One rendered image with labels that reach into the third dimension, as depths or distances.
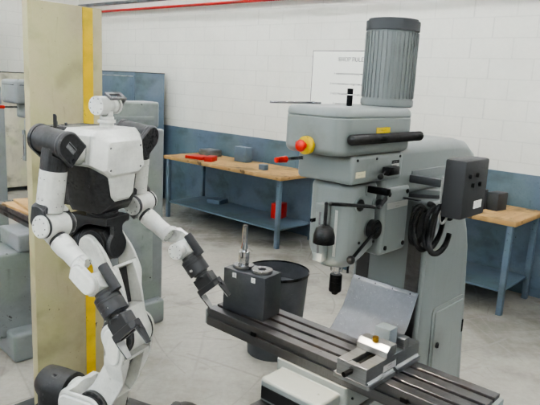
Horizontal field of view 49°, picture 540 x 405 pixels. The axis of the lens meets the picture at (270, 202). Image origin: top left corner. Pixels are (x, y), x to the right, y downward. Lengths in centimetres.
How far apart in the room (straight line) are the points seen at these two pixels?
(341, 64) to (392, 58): 509
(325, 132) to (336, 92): 544
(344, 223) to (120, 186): 81
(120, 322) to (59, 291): 161
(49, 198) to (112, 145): 27
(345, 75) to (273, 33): 130
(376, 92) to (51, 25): 178
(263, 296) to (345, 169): 72
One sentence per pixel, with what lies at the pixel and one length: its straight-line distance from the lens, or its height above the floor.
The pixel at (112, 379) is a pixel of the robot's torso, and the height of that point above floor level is 82.
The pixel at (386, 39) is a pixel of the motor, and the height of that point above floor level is 213.
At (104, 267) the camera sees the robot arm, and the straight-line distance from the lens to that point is 197.
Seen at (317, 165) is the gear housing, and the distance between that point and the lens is 207.
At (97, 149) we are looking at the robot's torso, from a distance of 210.
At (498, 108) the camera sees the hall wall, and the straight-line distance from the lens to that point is 640.
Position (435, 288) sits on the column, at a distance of 256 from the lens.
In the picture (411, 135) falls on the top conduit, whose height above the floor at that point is 180.
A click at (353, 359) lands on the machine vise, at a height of 105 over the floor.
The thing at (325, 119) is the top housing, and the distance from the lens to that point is 193.
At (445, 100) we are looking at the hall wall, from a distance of 662.
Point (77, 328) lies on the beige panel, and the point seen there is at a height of 50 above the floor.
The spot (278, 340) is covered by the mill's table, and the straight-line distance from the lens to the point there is 236.
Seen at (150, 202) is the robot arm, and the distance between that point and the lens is 245.
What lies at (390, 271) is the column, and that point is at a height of 120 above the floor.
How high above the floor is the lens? 196
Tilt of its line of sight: 12 degrees down
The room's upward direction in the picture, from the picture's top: 3 degrees clockwise
